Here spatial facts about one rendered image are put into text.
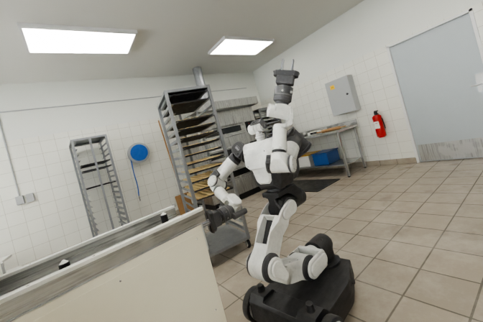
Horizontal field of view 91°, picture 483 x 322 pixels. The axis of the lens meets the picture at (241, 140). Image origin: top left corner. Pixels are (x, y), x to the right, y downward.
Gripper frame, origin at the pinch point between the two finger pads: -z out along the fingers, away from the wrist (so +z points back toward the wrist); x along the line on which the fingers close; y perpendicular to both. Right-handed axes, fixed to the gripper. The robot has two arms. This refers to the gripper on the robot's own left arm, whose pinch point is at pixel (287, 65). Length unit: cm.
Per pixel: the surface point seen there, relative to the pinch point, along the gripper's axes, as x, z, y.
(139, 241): 38, 82, -41
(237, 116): 145, -15, 360
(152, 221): 54, 86, -12
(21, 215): 393, 200, 142
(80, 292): 44, 94, -57
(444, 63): -186, -123, 307
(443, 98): -197, -74, 321
